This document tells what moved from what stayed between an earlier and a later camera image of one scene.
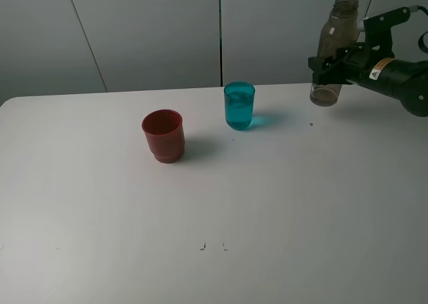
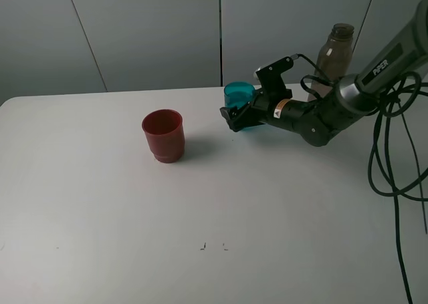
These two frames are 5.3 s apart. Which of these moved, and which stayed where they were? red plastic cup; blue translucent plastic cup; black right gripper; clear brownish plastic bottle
Moved: clear brownish plastic bottle; black right gripper
Stayed: blue translucent plastic cup; red plastic cup
